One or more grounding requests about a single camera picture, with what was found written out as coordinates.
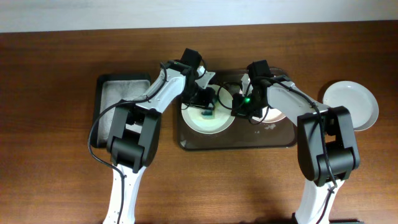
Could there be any green yellow sponge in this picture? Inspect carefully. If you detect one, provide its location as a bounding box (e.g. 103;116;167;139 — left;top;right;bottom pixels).
201;110;215;119

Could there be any cream white plate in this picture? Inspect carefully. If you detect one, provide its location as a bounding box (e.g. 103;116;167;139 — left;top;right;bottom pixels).
180;101;235;134

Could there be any light blue plate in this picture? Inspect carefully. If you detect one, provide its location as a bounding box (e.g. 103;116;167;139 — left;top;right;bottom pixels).
323;81;379;131

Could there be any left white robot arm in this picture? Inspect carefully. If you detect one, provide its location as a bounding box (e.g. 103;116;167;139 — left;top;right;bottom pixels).
104;49;215;223

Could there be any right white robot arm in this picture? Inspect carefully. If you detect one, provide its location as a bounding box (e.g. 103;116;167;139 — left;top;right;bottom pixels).
231;60;360;224

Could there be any dark brown serving tray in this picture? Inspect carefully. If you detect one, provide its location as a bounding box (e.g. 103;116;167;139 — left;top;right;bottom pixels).
176;68;297;152

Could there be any black soapy water tray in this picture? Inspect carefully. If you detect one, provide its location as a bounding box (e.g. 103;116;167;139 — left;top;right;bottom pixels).
90;73;151;148

